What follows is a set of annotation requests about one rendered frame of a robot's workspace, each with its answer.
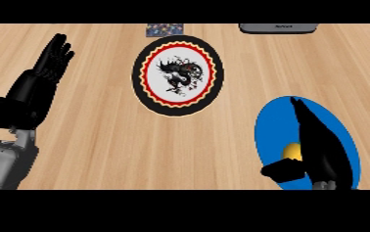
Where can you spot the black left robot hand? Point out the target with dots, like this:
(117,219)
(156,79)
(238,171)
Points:
(35,82)

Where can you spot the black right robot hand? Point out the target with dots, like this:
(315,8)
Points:
(318,144)

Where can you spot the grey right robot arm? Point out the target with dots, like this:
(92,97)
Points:
(324,185)

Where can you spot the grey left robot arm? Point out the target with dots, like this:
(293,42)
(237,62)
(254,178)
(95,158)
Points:
(16,159)

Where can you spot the yellow lemon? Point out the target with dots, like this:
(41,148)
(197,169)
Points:
(293,151)

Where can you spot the blue plate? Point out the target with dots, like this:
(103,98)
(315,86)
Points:
(275,128)

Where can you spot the black patterned plate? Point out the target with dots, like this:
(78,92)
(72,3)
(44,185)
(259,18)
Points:
(178,75)

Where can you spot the dark blue patterned box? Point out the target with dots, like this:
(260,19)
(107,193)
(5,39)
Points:
(165,29)

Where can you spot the grey appliance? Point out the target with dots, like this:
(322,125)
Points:
(280,28)

